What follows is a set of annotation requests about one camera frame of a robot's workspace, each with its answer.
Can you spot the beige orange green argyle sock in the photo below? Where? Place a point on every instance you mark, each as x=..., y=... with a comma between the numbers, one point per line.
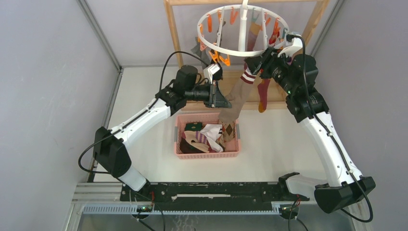
x=229, y=133

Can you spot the pink perforated plastic basket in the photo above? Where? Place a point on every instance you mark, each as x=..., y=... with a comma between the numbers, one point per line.
x=231, y=149

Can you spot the green yellow dotted sock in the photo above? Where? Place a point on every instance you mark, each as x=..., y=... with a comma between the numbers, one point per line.
x=194, y=126

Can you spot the maroon sock orange toe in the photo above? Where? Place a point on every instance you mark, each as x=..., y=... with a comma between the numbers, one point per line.
x=262, y=88

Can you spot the white black striped sock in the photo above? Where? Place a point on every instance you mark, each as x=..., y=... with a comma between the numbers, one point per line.
x=213, y=132

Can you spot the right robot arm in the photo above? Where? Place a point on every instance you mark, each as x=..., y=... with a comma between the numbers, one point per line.
x=345, y=184

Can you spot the beige purple striped sock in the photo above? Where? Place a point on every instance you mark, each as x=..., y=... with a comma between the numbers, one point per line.
x=196, y=139

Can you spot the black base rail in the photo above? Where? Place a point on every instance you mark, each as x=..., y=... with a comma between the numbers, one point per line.
x=213, y=196

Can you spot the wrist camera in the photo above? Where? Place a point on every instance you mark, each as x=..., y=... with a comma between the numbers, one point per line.
x=294, y=42
x=207, y=73

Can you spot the grey sock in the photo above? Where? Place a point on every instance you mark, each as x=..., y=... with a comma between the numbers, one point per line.
x=199, y=53

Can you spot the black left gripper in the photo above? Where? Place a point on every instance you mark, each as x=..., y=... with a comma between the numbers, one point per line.
x=216, y=99

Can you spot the white round clip hanger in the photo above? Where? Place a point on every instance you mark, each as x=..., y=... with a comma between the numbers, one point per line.
x=240, y=30

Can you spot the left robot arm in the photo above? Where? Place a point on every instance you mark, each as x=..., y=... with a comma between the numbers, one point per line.
x=111, y=145

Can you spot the wooden hanger rack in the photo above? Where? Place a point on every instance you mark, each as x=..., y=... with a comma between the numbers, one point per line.
x=276, y=95

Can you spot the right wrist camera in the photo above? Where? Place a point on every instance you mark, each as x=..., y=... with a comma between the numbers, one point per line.
x=294, y=42

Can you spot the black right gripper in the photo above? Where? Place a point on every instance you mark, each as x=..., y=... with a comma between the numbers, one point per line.
x=268, y=58

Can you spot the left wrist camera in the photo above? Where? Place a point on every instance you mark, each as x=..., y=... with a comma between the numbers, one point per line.
x=207, y=73

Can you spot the taupe sock red-white cuff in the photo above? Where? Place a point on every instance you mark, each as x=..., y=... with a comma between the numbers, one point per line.
x=238, y=96

